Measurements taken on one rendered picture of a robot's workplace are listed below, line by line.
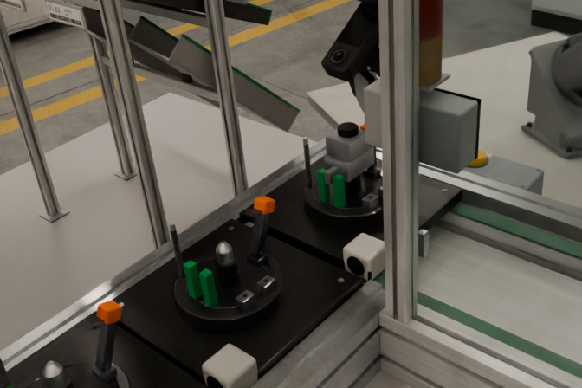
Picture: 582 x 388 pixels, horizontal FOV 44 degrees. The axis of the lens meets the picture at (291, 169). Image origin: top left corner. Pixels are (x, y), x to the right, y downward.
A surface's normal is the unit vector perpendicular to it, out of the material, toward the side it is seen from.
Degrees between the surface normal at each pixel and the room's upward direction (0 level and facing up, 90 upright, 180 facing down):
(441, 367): 90
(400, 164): 90
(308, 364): 0
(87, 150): 0
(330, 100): 0
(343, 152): 90
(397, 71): 90
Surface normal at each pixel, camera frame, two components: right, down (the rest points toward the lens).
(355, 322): -0.08, -0.85
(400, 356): -0.66, 0.44
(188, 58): 0.62, 0.36
